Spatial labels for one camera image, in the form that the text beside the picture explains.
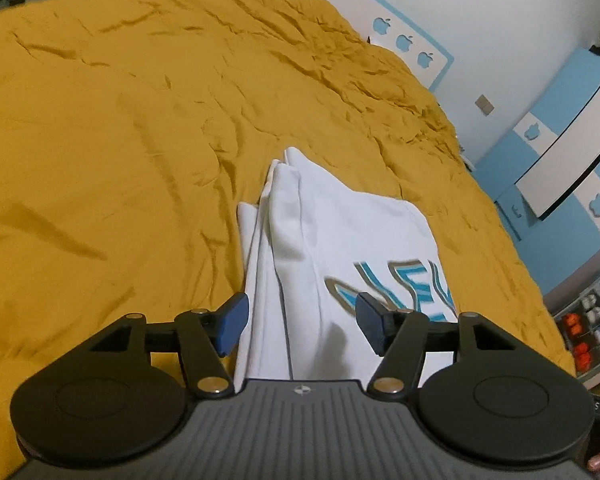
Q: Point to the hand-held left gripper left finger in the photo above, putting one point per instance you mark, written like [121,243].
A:
[232,324]

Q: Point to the white and blue headboard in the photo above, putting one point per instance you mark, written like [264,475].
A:
[360,5]

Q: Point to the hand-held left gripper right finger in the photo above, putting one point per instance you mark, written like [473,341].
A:
[372,326]

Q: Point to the beige wall switch plate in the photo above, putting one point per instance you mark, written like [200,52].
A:
[484,104]

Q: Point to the black-framed white panel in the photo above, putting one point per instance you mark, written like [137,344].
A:
[570,160]

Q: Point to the yellow bed quilt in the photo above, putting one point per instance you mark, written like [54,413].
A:
[105,135]

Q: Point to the blue and white wardrobe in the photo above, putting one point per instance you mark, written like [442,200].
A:
[555,110]

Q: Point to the white printed sweatshirt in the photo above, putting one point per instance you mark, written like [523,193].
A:
[330,240]

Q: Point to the shoe rack with shoes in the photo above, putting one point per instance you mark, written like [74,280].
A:
[587,327]

